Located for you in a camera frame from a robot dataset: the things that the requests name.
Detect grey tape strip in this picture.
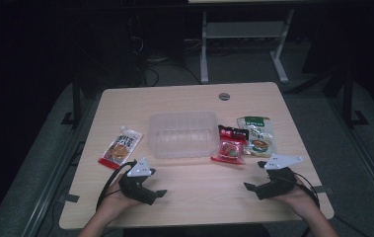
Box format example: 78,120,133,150
312,186,335,196
57,194,81,203

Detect white metal desk frame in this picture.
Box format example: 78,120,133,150
199,9,296,84

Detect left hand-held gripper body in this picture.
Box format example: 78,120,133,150
118,157,159,206

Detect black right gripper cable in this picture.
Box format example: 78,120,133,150
287,171,321,209

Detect white spouted sauce pouch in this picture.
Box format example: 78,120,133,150
98,125,143,171

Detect person's left hand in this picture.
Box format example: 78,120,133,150
97,174,143,218

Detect person's right hand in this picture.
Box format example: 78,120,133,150
271,182,321,218

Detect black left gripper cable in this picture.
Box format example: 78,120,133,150
95,160,138,212

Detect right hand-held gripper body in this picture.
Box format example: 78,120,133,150
255,155,304,201

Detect black metal stand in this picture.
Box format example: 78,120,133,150
340,67,370,128
60,73,84,128

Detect green and white packet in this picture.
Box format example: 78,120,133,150
236,116,276,158

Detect clear plastic container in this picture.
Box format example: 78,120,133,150
147,111,220,160

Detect red snack packet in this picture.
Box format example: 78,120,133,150
210,124,250,166

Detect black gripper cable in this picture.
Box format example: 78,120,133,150
287,171,321,209
95,160,138,212

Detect black floor cables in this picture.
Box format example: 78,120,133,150
131,33,202,87

